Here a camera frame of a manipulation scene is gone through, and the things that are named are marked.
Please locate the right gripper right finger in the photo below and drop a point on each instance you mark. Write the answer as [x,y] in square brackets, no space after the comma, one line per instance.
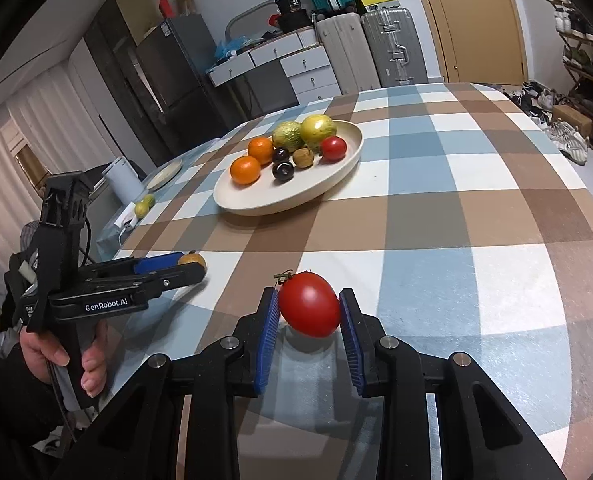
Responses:
[481,434]

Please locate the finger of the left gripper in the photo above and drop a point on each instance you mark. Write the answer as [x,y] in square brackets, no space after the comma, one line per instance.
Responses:
[131,266]
[153,284]

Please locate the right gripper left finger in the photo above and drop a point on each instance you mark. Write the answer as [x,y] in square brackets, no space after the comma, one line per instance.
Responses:
[189,403]

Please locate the brown longan fruit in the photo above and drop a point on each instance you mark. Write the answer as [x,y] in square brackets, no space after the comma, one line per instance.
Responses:
[192,257]
[303,158]

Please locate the orange tangerine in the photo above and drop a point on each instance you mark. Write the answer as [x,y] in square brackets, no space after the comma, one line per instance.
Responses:
[262,149]
[245,170]

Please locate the red cherry tomato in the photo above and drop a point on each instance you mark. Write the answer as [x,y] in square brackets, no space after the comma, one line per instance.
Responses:
[308,303]
[333,148]

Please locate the dark purple plum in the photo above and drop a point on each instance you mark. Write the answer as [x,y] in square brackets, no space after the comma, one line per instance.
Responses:
[283,171]
[280,155]

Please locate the rough yellow-green guava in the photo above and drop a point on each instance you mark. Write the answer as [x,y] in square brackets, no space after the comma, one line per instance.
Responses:
[287,135]

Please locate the smooth yellow-green guava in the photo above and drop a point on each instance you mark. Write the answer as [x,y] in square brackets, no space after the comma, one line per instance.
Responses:
[316,128]

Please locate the person's left hand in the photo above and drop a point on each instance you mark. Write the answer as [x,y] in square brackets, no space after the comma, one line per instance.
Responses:
[40,349]

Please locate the green fruit on side table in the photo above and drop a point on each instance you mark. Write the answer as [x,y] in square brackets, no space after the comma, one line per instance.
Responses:
[144,206]

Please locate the small plate on side table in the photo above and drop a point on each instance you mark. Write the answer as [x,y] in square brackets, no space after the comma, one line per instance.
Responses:
[165,175]

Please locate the white curtain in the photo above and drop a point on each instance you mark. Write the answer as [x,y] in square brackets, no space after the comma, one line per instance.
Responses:
[49,116]

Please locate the cream round plate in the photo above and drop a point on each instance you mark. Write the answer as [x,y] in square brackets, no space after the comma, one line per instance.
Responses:
[286,187]

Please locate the checkered tablecloth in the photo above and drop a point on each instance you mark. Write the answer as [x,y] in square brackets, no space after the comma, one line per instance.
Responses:
[462,228]

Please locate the dark grey refrigerator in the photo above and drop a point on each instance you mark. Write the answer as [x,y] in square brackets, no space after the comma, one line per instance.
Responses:
[176,57]

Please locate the white drawer desk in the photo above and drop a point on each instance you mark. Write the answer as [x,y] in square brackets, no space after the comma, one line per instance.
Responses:
[304,64]

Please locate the beige suitcase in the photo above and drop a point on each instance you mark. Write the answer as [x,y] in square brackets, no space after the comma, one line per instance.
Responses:
[349,53]

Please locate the cardboard box on floor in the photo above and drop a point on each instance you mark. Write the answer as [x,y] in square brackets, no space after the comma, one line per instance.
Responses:
[579,121]

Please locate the silver aluminium suitcase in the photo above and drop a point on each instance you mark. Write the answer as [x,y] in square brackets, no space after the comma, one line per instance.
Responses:
[395,47]

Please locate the wooden shoe rack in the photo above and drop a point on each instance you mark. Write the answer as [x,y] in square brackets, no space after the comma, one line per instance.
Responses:
[577,57]

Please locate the wooden door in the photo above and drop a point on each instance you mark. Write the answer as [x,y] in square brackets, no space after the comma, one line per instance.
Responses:
[477,40]

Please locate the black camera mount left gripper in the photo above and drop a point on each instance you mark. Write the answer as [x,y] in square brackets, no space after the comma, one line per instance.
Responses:
[64,212]

